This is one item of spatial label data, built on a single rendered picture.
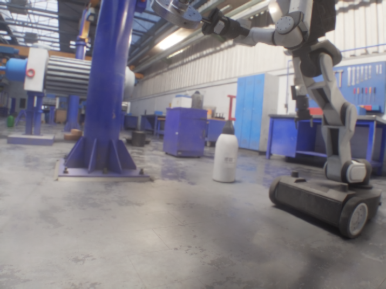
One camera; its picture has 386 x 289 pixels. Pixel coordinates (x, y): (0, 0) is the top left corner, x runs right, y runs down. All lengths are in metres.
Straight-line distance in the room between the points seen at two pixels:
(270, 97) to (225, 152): 3.38
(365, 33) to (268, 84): 2.18
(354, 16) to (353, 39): 0.45
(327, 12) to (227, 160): 1.38
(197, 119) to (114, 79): 1.81
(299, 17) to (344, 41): 4.08
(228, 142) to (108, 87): 1.12
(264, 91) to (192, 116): 2.15
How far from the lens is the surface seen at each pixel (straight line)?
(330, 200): 1.27
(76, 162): 2.07
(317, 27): 1.28
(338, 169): 1.50
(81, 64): 4.10
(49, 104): 12.78
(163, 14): 0.85
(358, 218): 1.32
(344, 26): 5.14
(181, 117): 3.37
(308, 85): 1.41
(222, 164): 2.05
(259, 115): 5.08
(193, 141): 3.47
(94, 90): 2.03
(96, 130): 2.00
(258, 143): 5.05
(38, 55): 4.05
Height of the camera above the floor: 0.45
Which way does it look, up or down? 2 degrees down
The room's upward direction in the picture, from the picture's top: 5 degrees clockwise
